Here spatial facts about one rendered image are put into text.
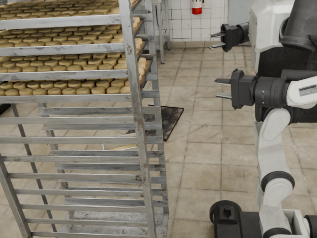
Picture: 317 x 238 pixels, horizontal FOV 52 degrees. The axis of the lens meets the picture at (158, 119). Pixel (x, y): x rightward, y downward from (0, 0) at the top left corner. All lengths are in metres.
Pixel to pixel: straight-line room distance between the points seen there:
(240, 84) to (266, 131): 0.39
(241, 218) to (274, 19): 1.24
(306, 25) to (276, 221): 1.02
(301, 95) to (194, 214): 1.48
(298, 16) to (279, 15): 0.12
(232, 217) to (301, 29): 1.23
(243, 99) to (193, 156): 1.77
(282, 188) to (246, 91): 0.63
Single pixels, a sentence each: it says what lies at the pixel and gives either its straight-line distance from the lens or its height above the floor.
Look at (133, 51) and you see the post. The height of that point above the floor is 1.32.
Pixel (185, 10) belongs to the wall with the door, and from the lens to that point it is 5.24.
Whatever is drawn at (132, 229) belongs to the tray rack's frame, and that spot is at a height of 0.15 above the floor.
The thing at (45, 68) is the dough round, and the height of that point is 1.24.
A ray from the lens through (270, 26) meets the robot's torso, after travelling 1.14.
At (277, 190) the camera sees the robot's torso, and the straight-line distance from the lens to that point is 1.53.
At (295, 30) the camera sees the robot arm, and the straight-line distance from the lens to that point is 1.02.
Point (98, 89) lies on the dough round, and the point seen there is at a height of 1.15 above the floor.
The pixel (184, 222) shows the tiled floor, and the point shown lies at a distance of 2.21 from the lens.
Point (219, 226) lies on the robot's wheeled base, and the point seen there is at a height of 0.19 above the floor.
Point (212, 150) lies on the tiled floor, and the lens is 2.81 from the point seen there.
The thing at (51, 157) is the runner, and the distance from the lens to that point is 1.39.
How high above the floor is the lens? 1.63
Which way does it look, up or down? 30 degrees down
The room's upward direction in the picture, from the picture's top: 5 degrees counter-clockwise
